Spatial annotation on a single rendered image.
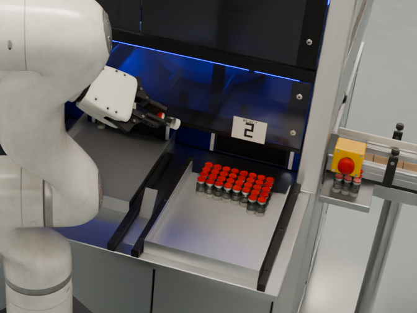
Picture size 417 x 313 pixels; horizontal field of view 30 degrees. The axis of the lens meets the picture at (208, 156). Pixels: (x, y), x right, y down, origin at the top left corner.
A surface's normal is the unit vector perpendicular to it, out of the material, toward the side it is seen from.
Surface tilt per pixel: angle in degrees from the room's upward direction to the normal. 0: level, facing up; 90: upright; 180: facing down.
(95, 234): 0
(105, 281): 90
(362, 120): 0
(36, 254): 34
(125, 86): 44
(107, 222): 0
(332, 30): 90
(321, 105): 90
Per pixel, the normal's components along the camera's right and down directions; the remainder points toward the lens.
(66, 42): 0.23, 0.39
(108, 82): 0.56, -0.33
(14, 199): 0.18, 0.18
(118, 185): 0.09, -0.83
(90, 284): -0.28, 0.50
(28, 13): 0.18, -0.27
